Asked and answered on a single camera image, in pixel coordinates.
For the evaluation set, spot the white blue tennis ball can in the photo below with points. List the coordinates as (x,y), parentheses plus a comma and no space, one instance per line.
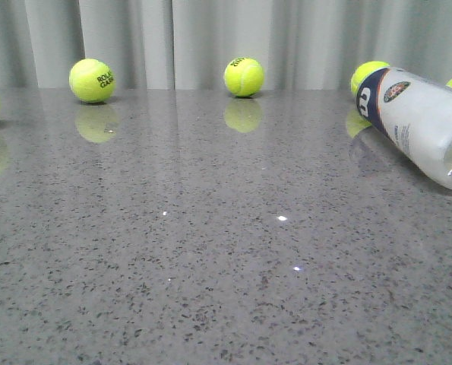
(415,114)

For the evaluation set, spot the centre tennis ball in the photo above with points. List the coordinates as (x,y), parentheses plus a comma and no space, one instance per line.
(243,77)

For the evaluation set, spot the Roland Garros tennis ball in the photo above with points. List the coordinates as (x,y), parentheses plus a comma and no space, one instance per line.
(91,81)

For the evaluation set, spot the right Wilson tennis ball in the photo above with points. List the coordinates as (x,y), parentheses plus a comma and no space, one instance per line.
(362,71)

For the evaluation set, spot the grey pleated curtain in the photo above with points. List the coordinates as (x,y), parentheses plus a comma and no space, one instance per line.
(302,45)

